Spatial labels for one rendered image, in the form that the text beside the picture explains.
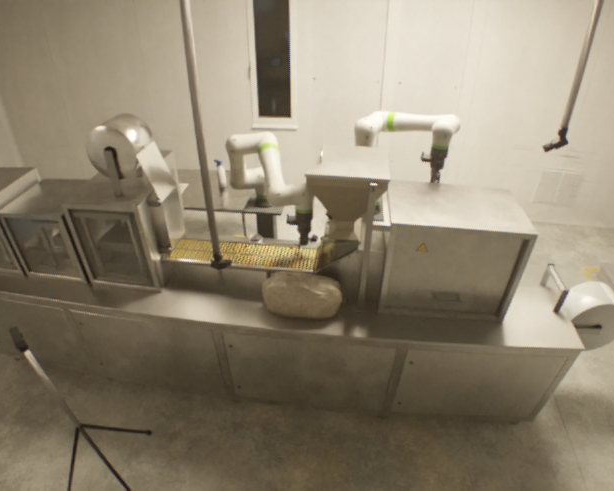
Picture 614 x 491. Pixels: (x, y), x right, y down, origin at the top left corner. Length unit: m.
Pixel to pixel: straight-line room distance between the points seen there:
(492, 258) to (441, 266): 0.24
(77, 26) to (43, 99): 1.07
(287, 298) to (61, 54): 4.08
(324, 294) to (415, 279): 0.44
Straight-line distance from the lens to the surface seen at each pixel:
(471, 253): 1.86
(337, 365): 2.07
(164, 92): 4.55
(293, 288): 1.86
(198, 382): 2.48
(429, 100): 4.18
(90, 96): 5.06
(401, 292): 1.96
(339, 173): 1.64
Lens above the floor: 2.21
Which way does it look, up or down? 35 degrees down
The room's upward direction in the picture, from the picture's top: straight up
